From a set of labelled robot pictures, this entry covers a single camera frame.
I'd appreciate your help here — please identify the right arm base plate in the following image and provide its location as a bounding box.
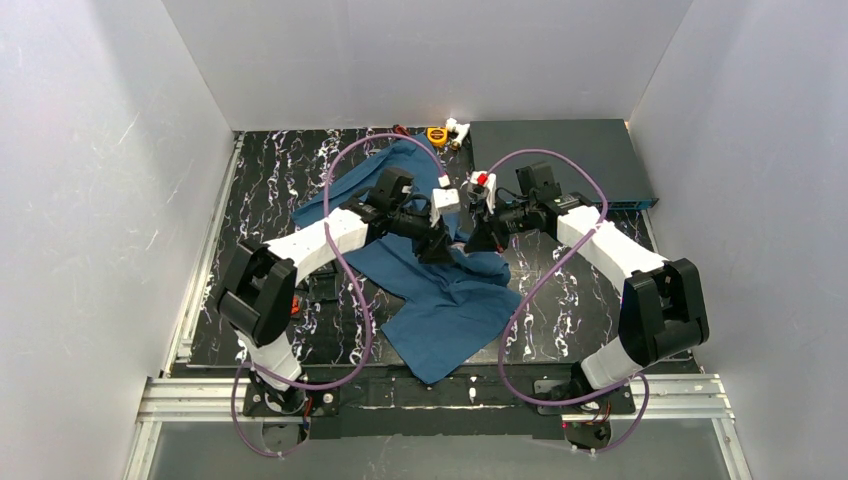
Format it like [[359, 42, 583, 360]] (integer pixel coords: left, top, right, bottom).
[[532, 377, 637, 452]]

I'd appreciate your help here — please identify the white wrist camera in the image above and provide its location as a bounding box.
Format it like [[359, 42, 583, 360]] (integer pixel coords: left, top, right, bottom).
[[467, 171, 497, 214], [430, 174, 461, 226]]

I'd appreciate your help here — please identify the small white figurine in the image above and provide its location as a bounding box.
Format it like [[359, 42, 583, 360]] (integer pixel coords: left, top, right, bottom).
[[445, 117, 470, 150]]

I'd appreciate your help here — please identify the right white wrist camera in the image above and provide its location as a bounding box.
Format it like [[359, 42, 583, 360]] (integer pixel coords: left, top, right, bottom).
[[467, 171, 497, 214]]

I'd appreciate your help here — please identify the dark grey network switch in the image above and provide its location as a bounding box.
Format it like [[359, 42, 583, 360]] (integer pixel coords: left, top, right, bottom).
[[468, 119, 660, 212]]

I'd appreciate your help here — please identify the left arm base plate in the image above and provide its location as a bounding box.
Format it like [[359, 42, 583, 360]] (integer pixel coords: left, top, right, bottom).
[[241, 371, 342, 418]]

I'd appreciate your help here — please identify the aluminium frame rail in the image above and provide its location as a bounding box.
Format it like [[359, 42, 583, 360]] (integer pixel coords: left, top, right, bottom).
[[124, 373, 751, 479]]

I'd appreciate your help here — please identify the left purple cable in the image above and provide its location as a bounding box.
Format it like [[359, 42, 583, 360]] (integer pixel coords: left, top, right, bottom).
[[230, 133, 452, 460]]

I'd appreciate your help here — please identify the yellow tape measure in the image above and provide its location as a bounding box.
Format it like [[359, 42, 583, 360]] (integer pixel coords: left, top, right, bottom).
[[425, 127, 449, 147]]

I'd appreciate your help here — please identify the blue t-shirt garment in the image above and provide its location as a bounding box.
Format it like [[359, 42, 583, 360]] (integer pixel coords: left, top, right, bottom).
[[291, 135, 521, 384]]

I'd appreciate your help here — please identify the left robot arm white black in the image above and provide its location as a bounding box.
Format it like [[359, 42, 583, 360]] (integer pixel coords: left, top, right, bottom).
[[214, 167, 460, 393]]

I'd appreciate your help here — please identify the purple cable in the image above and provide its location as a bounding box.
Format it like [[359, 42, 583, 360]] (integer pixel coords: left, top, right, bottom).
[[230, 133, 452, 460], [487, 148, 652, 454]]

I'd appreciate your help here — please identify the red handled tool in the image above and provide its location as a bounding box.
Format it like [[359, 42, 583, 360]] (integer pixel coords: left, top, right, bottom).
[[392, 124, 409, 136]]

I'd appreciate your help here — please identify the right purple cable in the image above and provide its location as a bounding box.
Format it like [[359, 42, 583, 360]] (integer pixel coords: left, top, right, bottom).
[[487, 148, 652, 454]]

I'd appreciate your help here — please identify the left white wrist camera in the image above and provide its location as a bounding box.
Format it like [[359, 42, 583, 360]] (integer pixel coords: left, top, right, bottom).
[[430, 174, 461, 226]]

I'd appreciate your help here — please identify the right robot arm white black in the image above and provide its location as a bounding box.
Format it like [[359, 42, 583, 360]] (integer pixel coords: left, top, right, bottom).
[[466, 162, 709, 398]]

